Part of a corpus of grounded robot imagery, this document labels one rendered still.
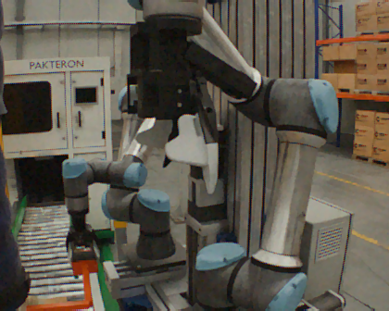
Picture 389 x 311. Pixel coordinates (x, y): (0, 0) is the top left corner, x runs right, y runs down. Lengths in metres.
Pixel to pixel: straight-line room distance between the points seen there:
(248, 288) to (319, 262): 0.49
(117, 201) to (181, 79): 0.94
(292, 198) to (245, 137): 0.27
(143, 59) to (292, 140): 0.42
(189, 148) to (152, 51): 0.12
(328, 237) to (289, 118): 0.56
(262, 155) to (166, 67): 0.62
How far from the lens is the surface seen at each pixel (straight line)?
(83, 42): 10.14
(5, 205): 0.83
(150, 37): 0.42
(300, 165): 0.75
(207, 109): 0.40
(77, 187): 1.07
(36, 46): 10.05
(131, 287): 1.33
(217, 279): 0.82
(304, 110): 0.75
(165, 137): 0.50
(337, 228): 1.22
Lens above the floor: 1.64
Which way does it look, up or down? 12 degrees down
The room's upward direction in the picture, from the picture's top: straight up
